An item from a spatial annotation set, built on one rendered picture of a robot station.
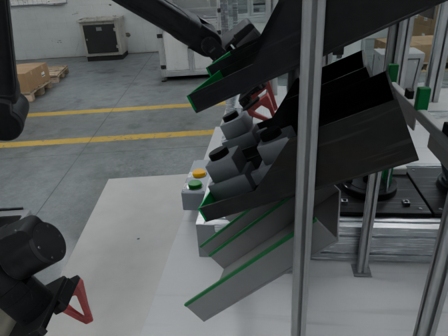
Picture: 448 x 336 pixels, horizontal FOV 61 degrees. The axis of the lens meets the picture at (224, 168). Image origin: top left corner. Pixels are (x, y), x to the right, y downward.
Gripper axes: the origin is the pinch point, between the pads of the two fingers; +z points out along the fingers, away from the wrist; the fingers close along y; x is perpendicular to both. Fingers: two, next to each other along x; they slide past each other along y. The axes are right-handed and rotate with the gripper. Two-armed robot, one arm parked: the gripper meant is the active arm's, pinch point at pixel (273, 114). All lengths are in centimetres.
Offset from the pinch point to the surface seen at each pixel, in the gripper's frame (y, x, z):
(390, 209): -9.9, -8.4, 33.9
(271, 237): -36.9, 6.1, 7.2
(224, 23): 82, 9, -23
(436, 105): 102, -40, 76
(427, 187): 1.1, -17.5, 41.5
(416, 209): -9.7, -13.0, 37.7
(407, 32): 80, -44, 29
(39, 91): 435, 347, -136
